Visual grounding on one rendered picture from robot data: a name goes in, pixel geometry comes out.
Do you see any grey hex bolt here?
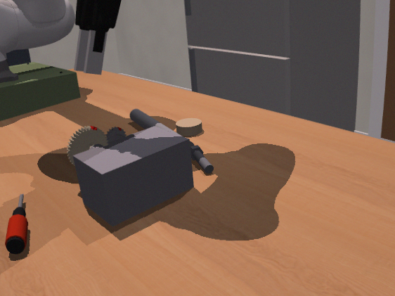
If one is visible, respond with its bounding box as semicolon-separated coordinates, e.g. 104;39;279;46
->
190;145;214;174

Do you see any dark olive toothed gear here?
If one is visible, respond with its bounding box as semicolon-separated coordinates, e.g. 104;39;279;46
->
67;126;108;165

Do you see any grey metal bar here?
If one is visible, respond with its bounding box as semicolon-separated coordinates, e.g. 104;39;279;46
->
129;109;180;135

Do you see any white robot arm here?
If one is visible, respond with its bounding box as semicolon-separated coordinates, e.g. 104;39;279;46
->
0;0;75;83

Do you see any red-handled screwdriver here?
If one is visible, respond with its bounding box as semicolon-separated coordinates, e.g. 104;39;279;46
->
5;194;28;255

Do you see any tan wooden disc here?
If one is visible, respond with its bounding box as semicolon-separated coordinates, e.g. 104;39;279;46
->
176;118;202;136

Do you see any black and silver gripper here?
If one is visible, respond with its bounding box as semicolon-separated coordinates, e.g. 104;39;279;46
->
74;0;121;75

